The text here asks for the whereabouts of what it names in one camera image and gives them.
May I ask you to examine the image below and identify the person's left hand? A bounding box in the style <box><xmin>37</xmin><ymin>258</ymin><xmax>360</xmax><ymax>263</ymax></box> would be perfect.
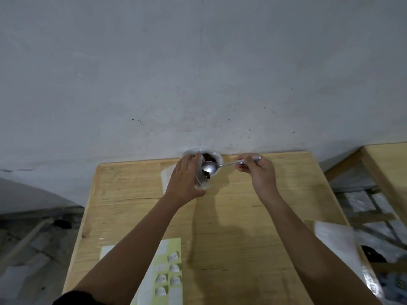
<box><xmin>164</xmin><ymin>152</ymin><xmax>207</xmax><ymax>207</ymax></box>

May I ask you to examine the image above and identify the light wooden side table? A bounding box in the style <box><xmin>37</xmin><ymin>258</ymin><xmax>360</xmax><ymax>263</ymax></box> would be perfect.
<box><xmin>324</xmin><ymin>142</ymin><xmax>407</xmax><ymax>229</ymax></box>

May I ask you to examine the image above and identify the pale yellow label sheet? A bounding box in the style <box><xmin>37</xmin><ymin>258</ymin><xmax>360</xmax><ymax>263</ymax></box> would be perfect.
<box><xmin>100</xmin><ymin>238</ymin><xmax>182</xmax><ymax>305</ymax></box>

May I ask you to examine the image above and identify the small translucent plastic bag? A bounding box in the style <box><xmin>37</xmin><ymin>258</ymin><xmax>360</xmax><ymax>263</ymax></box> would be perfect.
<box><xmin>160</xmin><ymin>154</ymin><xmax>212</xmax><ymax>195</ymax></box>

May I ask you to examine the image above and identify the large clear plastic bag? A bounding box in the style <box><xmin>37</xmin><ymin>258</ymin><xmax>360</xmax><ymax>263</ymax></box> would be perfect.
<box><xmin>184</xmin><ymin>149</ymin><xmax>223</xmax><ymax>178</ymax></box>

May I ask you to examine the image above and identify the person's black shirt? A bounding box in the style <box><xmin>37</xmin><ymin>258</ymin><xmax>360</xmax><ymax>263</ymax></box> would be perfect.
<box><xmin>60</xmin><ymin>290</ymin><xmax>112</xmax><ymax>305</ymax></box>

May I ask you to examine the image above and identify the person's left forearm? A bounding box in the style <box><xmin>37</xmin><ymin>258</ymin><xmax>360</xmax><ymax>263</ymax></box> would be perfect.
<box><xmin>75</xmin><ymin>195</ymin><xmax>204</xmax><ymax>305</ymax></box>

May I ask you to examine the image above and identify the person's right forearm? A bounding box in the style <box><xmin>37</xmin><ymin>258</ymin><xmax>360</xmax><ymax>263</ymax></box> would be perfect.
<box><xmin>259</xmin><ymin>190</ymin><xmax>382</xmax><ymax>305</ymax></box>

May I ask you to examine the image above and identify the stack of clear pouches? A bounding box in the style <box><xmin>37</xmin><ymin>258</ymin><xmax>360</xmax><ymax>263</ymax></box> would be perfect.
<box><xmin>313</xmin><ymin>220</ymin><xmax>381</xmax><ymax>299</ymax></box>

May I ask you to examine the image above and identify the small black floor object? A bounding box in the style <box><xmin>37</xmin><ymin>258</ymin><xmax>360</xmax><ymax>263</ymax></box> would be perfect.
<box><xmin>361</xmin><ymin>245</ymin><xmax>387</xmax><ymax>264</ymax></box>

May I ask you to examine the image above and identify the wooden stick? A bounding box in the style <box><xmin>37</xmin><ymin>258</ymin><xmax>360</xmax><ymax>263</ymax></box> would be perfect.
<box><xmin>0</xmin><ymin>217</ymin><xmax>55</xmax><ymax>274</ymax></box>

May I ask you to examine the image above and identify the metal spoon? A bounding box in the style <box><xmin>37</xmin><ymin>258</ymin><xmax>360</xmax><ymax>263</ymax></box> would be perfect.
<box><xmin>201</xmin><ymin>155</ymin><xmax>262</xmax><ymax>176</ymax></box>

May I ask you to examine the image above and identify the person's right hand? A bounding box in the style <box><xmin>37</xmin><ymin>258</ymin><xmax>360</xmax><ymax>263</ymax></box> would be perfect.
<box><xmin>234</xmin><ymin>152</ymin><xmax>277</xmax><ymax>200</ymax></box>

